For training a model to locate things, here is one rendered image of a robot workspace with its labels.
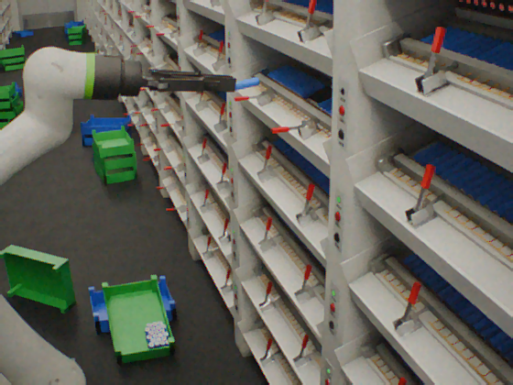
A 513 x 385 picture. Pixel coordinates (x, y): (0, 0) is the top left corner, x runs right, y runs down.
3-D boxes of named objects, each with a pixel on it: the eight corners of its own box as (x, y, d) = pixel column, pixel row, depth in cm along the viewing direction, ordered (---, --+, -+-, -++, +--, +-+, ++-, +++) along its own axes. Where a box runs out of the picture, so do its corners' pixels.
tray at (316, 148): (337, 185, 116) (321, 142, 112) (241, 104, 169) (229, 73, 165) (423, 139, 119) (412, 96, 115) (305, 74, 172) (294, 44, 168)
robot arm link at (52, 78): (21, 69, 107) (25, 35, 114) (20, 119, 116) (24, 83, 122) (95, 71, 112) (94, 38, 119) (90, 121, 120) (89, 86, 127)
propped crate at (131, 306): (175, 354, 204) (175, 341, 198) (116, 364, 198) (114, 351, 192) (157, 288, 225) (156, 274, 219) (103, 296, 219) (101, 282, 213)
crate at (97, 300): (96, 334, 213) (92, 315, 210) (91, 304, 231) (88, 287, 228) (177, 321, 222) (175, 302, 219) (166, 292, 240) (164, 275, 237)
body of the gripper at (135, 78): (125, 63, 116) (171, 65, 119) (120, 56, 123) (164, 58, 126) (121, 101, 118) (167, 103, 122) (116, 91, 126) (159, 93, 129)
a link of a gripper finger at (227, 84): (202, 75, 125) (203, 76, 125) (235, 77, 128) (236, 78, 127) (201, 89, 127) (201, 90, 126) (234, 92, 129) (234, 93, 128)
